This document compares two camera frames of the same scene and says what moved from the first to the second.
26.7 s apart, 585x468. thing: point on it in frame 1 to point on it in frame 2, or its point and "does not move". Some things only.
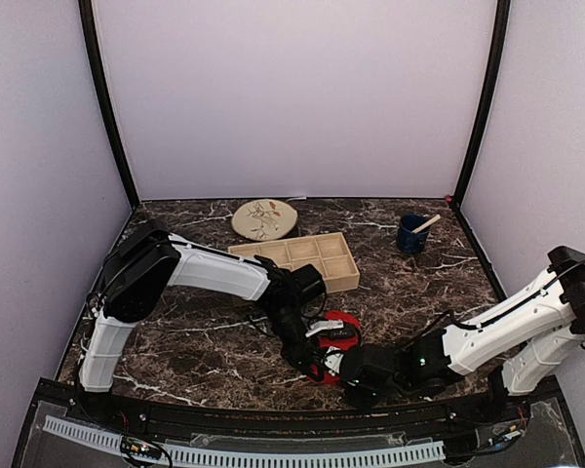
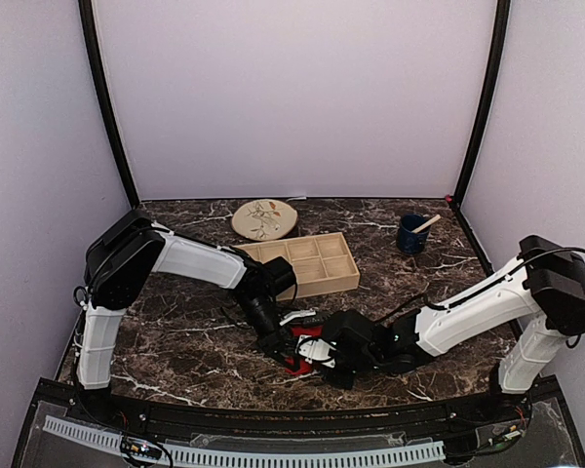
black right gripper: (361, 402) to (342, 381)
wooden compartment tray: (328, 253) does not move
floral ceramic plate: (263, 219) does not move
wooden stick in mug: (431, 220) does not move
